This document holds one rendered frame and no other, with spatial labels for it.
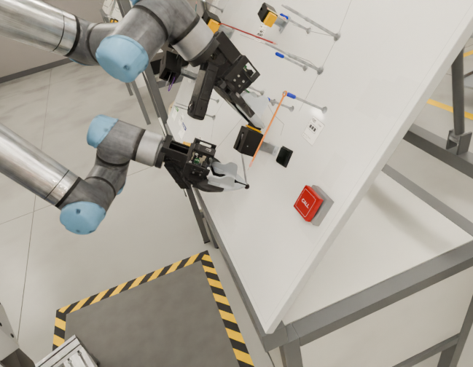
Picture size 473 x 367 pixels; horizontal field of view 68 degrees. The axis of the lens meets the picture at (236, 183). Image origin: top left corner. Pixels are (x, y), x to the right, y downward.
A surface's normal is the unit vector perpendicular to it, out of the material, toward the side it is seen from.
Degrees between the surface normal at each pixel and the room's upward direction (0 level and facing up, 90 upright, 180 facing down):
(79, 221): 90
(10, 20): 110
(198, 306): 0
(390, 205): 0
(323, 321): 0
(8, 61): 90
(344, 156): 53
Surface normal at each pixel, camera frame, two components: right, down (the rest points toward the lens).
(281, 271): -0.85, -0.21
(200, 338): -0.18, -0.79
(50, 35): 0.62, 0.63
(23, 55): 0.39, 0.48
